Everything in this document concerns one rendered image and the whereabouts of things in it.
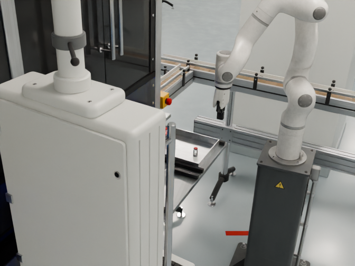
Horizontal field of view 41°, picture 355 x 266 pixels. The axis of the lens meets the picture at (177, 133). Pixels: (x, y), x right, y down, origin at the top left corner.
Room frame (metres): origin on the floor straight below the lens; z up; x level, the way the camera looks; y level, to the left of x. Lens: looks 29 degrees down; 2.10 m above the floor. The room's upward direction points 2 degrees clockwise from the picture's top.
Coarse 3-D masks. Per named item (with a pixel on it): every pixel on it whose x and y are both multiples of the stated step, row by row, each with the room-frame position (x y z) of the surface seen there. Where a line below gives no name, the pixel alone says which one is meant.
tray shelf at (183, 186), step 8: (216, 152) 2.01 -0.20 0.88; (208, 160) 1.92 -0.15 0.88; (184, 168) 1.85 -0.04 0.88; (208, 168) 1.88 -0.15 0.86; (176, 176) 1.78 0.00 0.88; (184, 176) 1.78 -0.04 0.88; (200, 176) 1.79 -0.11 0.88; (176, 184) 1.72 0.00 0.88; (184, 184) 1.72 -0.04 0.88; (192, 184) 1.72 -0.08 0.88; (176, 192) 1.66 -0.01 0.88; (184, 192) 1.66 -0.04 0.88; (176, 200) 1.60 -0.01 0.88; (176, 208) 1.56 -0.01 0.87
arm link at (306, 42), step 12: (300, 24) 2.04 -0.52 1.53; (312, 24) 2.03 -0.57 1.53; (300, 36) 2.00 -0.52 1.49; (312, 36) 1.99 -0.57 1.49; (300, 48) 1.99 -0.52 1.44; (312, 48) 1.98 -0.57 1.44; (300, 60) 1.99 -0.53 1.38; (312, 60) 1.99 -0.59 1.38; (288, 72) 2.07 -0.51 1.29; (300, 72) 2.05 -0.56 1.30
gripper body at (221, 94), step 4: (216, 88) 1.99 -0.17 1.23; (220, 88) 1.98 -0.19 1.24; (224, 88) 1.98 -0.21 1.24; (228, 88) 1.98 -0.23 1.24; (216, 92) 1.98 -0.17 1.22; (220, 92) 1.97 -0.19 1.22; (224, 92) 1.97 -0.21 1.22; (228, 92) 2.01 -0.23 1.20; (216, 96) 1.97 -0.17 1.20; (220, 96) 1.97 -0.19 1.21; (224, 96) 1.97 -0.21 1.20; (228, 96) 2.02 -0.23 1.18; (216, 100) 1.97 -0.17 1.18; (220, 100) 1.96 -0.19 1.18; (224, 100) 1.97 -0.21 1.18; (228, 100) 2.04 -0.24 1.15; (216, 104) 2.01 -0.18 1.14; (220, 104) 1.96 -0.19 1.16; (224, 104) 1.98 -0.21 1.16; (220, 108) 1.96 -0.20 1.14
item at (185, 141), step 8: (176, 128) 2.17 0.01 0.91; (176, 136) 2.15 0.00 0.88; (184, 136) 2.15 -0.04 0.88; (192, 136) 2.13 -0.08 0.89; (200, 136) 2.11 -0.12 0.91; (176, 144) 2.07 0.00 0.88; (184, 144) 2.07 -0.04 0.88; (192, 144) 2.07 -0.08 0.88; (200, 144) 2.07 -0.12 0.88; (208, 144) 2.08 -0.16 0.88; (216, 144) 2.04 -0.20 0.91; (176, 152) 1.99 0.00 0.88; (184, 152) 1.99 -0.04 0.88; (192, 152) 1.99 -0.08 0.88; (200, 152) 2.00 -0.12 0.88; (208, 152) 1.94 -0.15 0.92; (184, 160) 1.87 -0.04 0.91; (192, 160) 1.92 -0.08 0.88; (200, 160) 1.87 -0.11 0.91
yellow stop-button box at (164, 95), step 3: (162, 93) 2.35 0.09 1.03; (165, 93) 2.36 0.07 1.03; (168, 93) 2.36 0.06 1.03; (162, 96) 2.32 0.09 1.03; (165, 96) 2.33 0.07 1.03; (168, 96) 2.36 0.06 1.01; (162, 99) 2.31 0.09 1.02; (165, 99) 2.33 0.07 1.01; (162, 102) 2.31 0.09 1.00; (165, 102) 2.32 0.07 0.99; (162, 105) 2.31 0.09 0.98; (165, 105) 2.33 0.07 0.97; (162, 108) 2.31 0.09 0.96
